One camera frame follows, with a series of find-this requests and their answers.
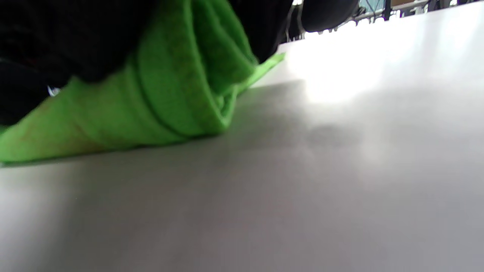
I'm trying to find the person's right hand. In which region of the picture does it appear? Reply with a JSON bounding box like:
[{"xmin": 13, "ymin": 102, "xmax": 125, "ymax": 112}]
[{"xmin": 0, "ymin": 0, "xmax": 360, "ymax": 83}]

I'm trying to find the person's left hand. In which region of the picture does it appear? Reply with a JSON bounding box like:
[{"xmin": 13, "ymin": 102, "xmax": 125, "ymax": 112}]
[{"xmin": 0, "ymin": 60, "xmax": 73, "ymax": 126}]

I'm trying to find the green towel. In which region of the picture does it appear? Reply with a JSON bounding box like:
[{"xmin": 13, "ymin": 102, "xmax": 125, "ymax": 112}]
[{"xmin": 0, "ymin": 0, "xmax": 286, "ymax": 164}]

